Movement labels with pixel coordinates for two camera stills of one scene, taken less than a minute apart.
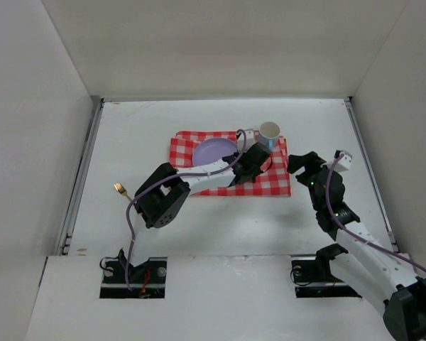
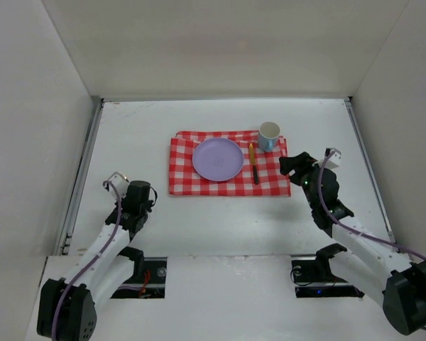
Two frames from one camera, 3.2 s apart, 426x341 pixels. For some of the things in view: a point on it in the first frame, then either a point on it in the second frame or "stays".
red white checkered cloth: [273, 182] stays
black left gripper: [257, 156] → [128, 217]
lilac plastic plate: [211, 150] stays
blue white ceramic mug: [268, 134] stays
